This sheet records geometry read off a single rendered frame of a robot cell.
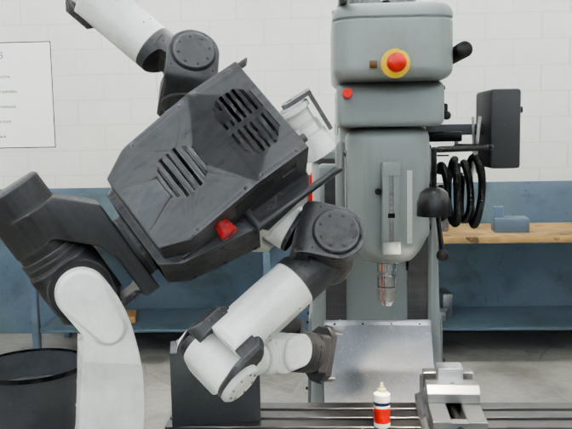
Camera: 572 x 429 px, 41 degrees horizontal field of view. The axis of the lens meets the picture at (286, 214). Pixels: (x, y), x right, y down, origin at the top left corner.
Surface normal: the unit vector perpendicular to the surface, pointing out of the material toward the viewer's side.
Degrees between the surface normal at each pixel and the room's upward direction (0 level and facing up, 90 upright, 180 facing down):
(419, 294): 90
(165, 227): 74
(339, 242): 60
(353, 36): 90
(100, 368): 115
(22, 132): 90
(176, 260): 65
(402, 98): 90
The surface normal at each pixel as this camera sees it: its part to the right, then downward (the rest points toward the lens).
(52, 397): 0.67, 0.13
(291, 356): 0.88, -0.04
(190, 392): 0.12, 0.11
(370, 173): -0.14, 0.11
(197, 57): 0.25, -0.38
